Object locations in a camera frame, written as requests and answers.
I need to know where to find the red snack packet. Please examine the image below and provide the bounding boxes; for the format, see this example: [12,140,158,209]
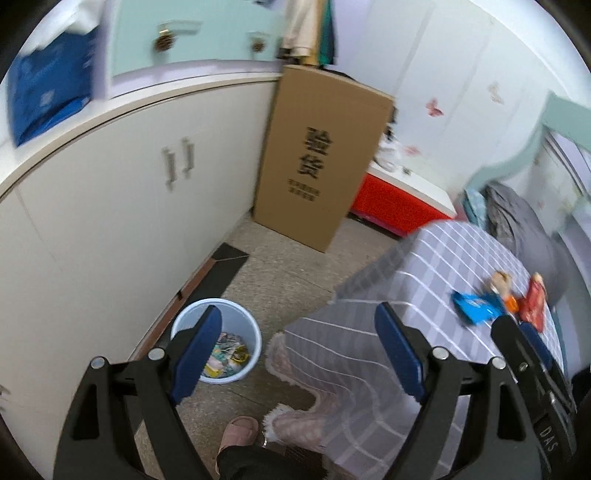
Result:
[518,272,546,334]

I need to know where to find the orange brown snack wrapper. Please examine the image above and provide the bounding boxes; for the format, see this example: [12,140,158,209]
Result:
[490,271,519,314]

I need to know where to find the blue snack packet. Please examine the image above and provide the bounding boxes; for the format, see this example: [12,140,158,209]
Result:
[451,291,507,325]

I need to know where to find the light blue trash bin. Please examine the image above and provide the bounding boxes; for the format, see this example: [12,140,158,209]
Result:
[170,298,263,385]

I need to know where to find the grey checked bed sheet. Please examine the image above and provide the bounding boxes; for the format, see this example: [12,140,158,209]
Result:
[286,221,530,479]

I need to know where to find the grey folded blanket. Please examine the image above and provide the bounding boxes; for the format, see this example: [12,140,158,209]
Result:
[484,181,569,308]

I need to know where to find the pink slipper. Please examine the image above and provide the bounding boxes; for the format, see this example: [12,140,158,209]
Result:
[215,416,259,473]

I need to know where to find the red storage box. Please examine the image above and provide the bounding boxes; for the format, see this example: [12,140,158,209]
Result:
[349,162,457,237]

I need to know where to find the white low cabinet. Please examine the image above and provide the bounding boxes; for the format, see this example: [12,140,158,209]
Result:
[0,71,283,416]

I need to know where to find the mint green headboard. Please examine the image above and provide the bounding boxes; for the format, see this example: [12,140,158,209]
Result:
[466,92,591,190]

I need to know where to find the brown cardboard box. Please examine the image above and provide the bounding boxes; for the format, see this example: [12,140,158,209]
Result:
[253,66,394,252]

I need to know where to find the blue shopping bag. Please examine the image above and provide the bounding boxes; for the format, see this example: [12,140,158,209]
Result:
[8,30,97,146]

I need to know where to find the hanging clothes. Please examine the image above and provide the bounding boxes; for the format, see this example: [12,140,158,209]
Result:
[279,0,338,69]

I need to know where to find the pink butterfly wall sticker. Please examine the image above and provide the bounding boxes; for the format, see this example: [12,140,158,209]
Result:
[426,98,444,117]

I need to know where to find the left metal cabinet handle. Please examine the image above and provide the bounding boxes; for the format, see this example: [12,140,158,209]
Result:
[162,147,177,190]

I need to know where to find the metal cabinet handle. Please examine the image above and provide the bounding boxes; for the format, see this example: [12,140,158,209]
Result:
[181,137,195,179]
[162,147,177,190]

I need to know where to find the right metal cabinet handle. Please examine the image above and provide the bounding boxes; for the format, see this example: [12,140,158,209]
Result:
[181,137,195,179]

